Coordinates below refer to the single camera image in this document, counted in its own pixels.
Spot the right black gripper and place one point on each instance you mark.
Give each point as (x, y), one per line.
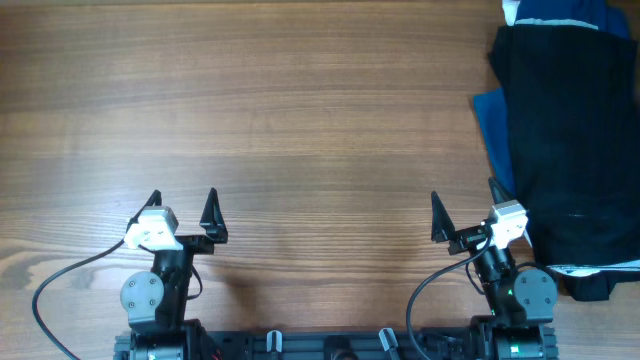
(444, 229)

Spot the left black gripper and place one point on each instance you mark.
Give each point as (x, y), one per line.
(214, 230)

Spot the black shorts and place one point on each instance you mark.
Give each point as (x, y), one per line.
(573, 138)

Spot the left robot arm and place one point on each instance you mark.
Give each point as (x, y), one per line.
(155, 300)

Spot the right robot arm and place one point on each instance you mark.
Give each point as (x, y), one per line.
(521, 297)

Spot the blue garment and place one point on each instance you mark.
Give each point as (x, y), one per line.
(491, 108)

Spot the grey jeans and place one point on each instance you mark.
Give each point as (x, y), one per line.
(555, 22)

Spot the white garment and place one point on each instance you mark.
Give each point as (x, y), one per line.
(510, 10)

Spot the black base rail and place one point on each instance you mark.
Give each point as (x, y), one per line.
(340, 345)

